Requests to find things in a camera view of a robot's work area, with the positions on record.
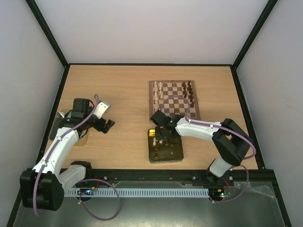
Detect black aluminium frame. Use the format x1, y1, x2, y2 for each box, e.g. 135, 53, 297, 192
4, 0, 294, 227

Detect dark chess pieces in tin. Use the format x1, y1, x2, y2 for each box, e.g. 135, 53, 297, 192
154, 148, 159, 158

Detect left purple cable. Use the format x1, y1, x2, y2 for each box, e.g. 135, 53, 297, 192
34, 94, 100, 217

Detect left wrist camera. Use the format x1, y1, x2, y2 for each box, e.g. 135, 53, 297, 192
94, 101, 111, 119

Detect metal base plate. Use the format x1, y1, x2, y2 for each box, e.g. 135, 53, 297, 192
14, 183, 285, 227

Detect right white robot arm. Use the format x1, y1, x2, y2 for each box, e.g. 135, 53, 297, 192
150, 110, 256, 185

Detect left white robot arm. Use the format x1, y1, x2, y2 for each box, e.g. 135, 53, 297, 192
19, 95, 115, 217

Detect dark chess pieces on board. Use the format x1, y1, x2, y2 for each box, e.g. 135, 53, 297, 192
182, 80, 195, 107

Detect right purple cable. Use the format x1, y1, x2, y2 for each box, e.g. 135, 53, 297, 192
158, 96, 257, 161

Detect wooden chess board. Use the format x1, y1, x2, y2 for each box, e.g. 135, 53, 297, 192
149, 80, 201, 120

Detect gold metal tin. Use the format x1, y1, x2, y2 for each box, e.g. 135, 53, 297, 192
147, 129, 184, 163

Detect white slotted cable duct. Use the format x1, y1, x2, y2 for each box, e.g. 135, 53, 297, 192
64, 188, 209, 198

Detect purple cable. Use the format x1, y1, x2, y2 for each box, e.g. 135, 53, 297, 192
34, 94, 100, 217
158, 96, 257, 161

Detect silver metal tray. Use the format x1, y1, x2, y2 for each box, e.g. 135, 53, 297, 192
48, 110, 89, 146

